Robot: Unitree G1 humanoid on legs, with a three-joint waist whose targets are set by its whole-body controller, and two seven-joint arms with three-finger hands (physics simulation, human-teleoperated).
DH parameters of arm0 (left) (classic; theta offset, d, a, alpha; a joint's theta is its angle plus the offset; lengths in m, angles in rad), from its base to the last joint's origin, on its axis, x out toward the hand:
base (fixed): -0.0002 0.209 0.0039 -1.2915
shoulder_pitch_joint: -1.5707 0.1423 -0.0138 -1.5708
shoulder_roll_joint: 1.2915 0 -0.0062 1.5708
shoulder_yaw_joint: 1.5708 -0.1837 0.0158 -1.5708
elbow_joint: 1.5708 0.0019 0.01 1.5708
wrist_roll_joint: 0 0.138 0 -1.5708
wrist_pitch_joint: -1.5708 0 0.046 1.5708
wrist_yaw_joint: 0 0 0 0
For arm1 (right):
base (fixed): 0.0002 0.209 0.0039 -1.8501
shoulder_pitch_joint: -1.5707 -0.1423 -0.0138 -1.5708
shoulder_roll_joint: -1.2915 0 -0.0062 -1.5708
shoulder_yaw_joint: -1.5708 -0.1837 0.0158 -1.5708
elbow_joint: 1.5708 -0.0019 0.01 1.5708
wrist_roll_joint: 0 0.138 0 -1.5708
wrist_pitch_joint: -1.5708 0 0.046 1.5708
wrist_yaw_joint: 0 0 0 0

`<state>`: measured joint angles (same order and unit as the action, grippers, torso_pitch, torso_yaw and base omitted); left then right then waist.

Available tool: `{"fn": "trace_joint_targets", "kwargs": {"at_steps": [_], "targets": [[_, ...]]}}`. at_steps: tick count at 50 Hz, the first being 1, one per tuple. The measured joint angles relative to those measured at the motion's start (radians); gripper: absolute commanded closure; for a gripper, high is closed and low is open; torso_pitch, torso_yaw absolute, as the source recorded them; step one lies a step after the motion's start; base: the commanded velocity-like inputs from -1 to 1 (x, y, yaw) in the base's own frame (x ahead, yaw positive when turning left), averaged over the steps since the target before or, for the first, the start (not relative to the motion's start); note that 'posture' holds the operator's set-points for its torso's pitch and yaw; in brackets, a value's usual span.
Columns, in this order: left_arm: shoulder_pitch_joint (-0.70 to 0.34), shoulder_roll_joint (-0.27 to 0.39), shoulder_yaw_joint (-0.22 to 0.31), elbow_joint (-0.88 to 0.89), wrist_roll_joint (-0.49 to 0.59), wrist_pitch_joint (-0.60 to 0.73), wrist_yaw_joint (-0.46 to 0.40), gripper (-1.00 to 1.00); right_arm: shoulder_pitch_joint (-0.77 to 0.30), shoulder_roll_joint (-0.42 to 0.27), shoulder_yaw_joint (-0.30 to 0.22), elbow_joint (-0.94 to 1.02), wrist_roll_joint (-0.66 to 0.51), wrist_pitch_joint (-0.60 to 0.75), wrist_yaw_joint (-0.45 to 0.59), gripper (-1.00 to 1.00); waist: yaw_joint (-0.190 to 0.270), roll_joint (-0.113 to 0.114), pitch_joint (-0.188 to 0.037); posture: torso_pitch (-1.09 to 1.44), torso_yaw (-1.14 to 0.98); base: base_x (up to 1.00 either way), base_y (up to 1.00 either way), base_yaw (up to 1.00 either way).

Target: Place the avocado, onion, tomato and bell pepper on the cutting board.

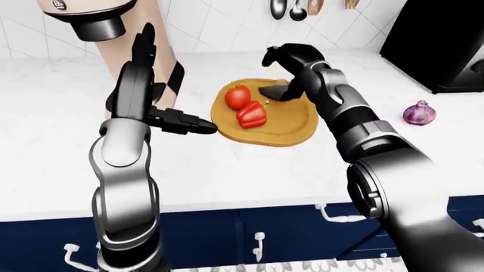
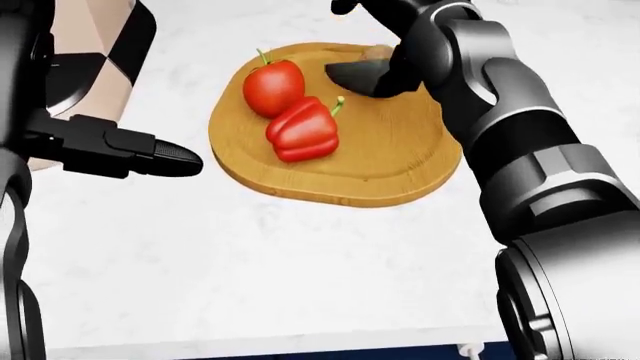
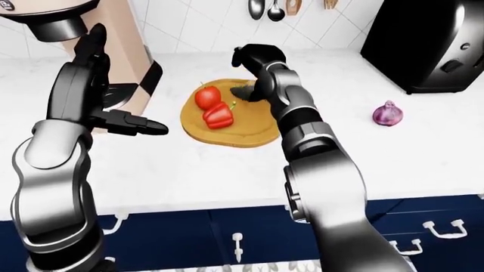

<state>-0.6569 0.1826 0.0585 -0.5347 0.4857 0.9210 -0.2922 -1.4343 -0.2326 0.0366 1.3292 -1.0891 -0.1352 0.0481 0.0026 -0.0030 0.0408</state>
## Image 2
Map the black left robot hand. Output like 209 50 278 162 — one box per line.
0 0 204 180

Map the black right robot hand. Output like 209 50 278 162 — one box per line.
330 0 427 101

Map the red bell pepper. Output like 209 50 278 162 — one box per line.
265 95 346 164

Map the red tomato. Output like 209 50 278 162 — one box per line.
242 48 307 120

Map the round wooden cutting board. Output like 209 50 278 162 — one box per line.
207 42 463 210

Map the dark blue cabinet front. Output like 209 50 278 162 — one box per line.
63 342 512 360

